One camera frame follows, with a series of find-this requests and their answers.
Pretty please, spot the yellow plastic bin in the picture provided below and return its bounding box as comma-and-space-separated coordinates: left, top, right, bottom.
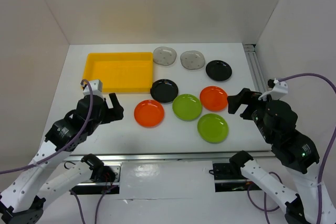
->
82, 52, 153, 93

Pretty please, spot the green plate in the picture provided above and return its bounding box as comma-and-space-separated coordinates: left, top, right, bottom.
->
197, 113, 229, 144
172, 94, 202, 121

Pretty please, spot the aluminium rail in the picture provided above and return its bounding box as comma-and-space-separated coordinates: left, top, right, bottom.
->
60, 151, 274, 163
243, 44, 268, 93

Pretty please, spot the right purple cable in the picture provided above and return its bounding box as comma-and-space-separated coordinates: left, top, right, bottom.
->
246, 73, 336, 224

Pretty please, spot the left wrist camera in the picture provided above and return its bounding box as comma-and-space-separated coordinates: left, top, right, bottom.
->
81, 79, 103, 98

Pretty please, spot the aluminium rail front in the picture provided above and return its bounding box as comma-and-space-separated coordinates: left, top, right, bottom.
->
60, 151, 274, 163

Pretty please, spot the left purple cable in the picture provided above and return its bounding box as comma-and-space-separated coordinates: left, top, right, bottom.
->
0, 79, 116, 224

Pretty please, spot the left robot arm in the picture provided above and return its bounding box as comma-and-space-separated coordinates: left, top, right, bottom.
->
1, 93, 123, 223

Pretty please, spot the aluminium rail right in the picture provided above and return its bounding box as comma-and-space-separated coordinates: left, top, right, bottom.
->
243, 44, 268, 93

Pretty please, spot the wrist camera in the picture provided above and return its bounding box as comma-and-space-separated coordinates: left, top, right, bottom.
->
258, 78, 288, 101
81, 79, 103, 98

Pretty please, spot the orange plate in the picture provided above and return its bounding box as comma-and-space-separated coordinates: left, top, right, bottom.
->
133, 100, 164, 127
199, 86, 228, 112

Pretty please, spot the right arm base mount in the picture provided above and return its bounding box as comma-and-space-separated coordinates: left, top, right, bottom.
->
208, 163, 260, 193

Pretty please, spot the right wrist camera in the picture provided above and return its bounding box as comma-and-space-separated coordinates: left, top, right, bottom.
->
258, 78, 288, 101

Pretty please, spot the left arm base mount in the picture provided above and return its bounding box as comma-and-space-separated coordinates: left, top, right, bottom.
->
71, 163, 121, 195

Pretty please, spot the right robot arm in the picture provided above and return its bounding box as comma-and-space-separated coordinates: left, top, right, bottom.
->
227, 88, 335, 223

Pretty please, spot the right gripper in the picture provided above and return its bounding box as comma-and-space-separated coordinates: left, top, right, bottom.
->
225, 86, 273, 141

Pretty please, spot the black plate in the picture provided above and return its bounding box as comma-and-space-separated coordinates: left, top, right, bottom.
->
150, 79, 179, 103
205, 60, 233, 82

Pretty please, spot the purple cable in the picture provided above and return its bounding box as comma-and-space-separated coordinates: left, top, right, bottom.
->
0, 79, 116, 224
246, 73, 336, 224

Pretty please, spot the clear glass plate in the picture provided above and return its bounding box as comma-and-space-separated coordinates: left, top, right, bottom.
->
153, 47, 177, 66
180, 50, 205, 70

